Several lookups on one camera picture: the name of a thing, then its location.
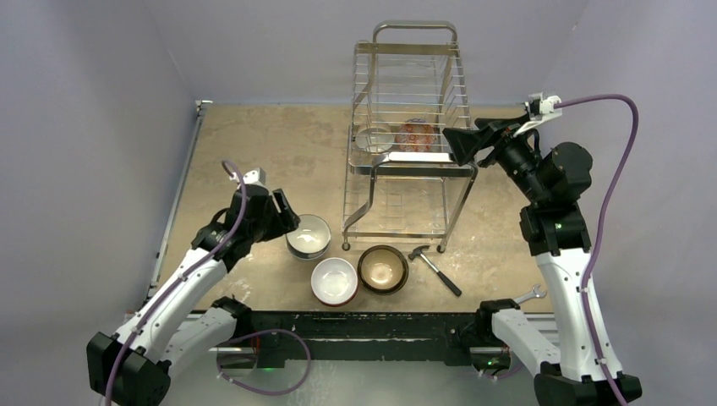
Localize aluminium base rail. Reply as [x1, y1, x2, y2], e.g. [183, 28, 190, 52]
[101, 99, 615, 406]

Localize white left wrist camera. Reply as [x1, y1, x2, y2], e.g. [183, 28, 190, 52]
[229, 167, 266, 188]

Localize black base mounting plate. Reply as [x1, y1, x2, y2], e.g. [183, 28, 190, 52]
[211, 297, 511, 371]

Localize orange patterned bowl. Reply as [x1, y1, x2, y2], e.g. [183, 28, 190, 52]
[394, 118, 437, 152]

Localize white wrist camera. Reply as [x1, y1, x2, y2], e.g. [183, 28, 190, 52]
[512, 92, 562, 138]
[229, 167, 266, 188]

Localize white and teal bowl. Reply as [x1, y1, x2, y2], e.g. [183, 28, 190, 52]
[285, 214, 331, 261]

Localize dark brown glazed bowl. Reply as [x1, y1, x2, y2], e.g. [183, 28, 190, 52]
[357, 244, 409, 295]

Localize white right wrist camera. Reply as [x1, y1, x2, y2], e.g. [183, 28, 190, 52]
[512, 92, 562, 138]

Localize black-handled claw hammer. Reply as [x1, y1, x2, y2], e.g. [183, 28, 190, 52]
[408, 245, 462, 297]

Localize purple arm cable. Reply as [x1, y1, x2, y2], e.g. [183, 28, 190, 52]
[103, 159, 313, 406]
[551, 94, 640, 406]

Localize silver wrench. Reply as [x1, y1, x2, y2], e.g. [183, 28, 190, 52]
[512, 284, 548, 305]

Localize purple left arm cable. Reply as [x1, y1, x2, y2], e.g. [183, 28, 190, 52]
[103, 159, 313, 406]

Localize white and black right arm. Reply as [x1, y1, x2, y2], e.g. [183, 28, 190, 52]
[443, 117, 643, 405]

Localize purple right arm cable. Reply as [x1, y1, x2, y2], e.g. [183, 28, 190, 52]
[551, 94, 640, 406]

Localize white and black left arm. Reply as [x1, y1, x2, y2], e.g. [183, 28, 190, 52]
[86, 183, 299, 405]

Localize stainless steel dish rack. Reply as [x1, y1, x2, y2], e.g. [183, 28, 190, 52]
[341, 20, 478, 252]

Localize white bowl with red rim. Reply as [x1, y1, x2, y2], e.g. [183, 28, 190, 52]
[310, 257, 359, 307]

